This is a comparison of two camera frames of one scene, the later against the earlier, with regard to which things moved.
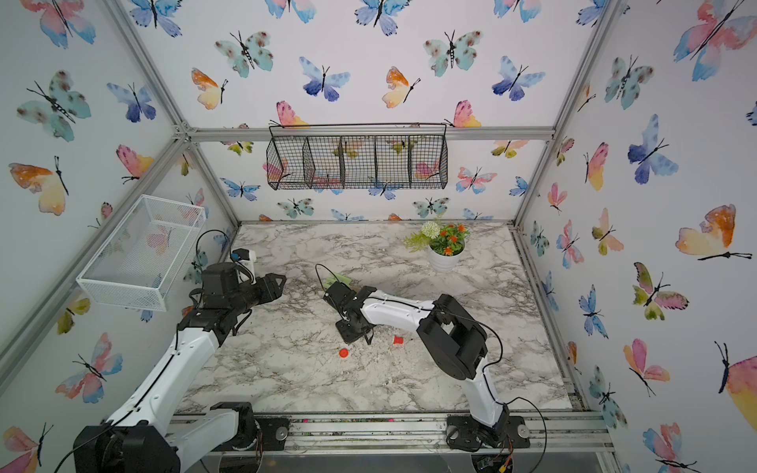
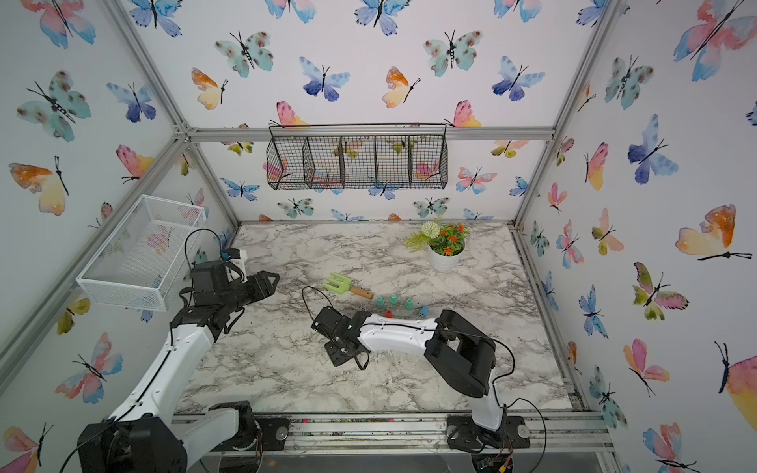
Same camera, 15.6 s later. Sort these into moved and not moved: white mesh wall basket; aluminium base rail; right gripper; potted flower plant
Moved: right gripper
Not moved: aluminium base rail; white mesh wall basket; potted flower plant
